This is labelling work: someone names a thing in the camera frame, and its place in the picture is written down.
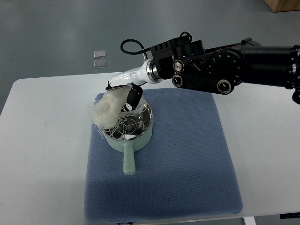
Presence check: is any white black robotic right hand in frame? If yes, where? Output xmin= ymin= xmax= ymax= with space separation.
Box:
xmin=106 ymin=59 xmax=163 ymax=112

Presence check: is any white vermicelli noodle bundle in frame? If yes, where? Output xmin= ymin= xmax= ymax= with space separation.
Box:
xmin=90 ymin=86 xmax=139 ymax=136

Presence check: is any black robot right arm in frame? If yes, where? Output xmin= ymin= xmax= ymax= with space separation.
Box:
xmin=150 ymin=32 xmax=300 ymax=104

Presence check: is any mint green steel pot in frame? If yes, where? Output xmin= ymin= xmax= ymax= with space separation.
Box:
xmin=101 ymin=98 xmax=153 ymax=175

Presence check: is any upper metal floor plate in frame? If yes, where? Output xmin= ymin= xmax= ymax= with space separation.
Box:
xmin=93 ymin=50 xmax=106 ymax=59

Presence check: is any blue textured table mat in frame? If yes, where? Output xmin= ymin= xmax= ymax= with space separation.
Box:
xmin=84 ymin=88 xmax=243 ymax=224

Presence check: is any brown cardboard box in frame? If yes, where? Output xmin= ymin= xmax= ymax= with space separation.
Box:
xmin=264 ymin=0 xmax=300 ymax=13

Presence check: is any black cable loop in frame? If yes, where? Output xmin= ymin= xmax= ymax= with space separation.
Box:
xmin=120 ymin=38 xmax=153 ymax=60

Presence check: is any wire steaming rack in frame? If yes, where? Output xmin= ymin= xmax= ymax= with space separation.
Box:
xmin=110 ymin=116 xmax=147 ymax=140

